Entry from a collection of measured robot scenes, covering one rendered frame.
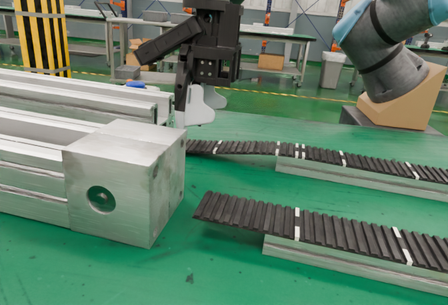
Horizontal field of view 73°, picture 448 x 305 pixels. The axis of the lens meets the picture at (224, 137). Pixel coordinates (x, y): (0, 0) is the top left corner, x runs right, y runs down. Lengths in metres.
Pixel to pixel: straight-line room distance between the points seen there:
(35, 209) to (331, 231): 0.31
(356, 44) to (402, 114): 0.21
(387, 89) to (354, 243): 0.59
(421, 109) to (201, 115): 0.59
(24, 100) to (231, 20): 0.37
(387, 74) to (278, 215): 0.59
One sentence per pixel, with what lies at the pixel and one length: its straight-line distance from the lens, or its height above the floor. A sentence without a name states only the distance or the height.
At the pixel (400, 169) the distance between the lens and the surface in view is 0.52.
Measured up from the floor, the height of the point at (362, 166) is 0.81.
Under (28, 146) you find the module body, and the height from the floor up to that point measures 0.86.
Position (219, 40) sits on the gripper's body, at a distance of 0.46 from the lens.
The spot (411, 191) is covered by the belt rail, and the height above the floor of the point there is 0.79.
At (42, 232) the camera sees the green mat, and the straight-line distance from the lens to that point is 0.38.
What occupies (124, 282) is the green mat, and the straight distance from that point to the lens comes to 0.31.
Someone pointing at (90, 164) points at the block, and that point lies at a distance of 0.31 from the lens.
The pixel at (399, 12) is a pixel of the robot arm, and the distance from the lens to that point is 0.78.
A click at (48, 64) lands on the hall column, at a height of 0.37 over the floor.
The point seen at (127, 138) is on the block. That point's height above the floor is 0.87.
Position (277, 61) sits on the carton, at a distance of 5.20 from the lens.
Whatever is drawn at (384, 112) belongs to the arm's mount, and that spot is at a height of 0.81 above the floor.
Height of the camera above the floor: 1.01
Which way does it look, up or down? 22 degrees down
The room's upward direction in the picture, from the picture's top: 5 degrees clockwise
